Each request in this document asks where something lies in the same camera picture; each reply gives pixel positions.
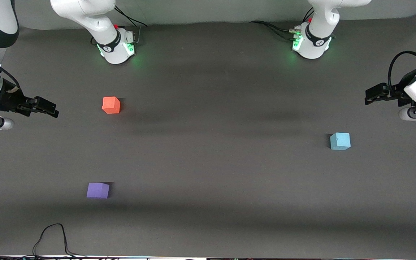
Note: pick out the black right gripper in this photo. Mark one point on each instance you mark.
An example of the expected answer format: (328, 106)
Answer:
(10, 100)

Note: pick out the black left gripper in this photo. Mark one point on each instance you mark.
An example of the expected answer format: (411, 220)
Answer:
(398, 91)

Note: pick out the light blue foam block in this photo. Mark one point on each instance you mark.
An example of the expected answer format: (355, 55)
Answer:
(339, 141)

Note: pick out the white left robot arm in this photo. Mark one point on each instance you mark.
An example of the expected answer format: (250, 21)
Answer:
(318, 39)

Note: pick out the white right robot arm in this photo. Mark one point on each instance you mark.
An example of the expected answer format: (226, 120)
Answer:
(101, 32)

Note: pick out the orange foam block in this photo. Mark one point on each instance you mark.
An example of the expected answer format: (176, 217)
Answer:
(111, 105)

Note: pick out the purple foam block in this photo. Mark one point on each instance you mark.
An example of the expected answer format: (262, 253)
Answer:
(98, 190)

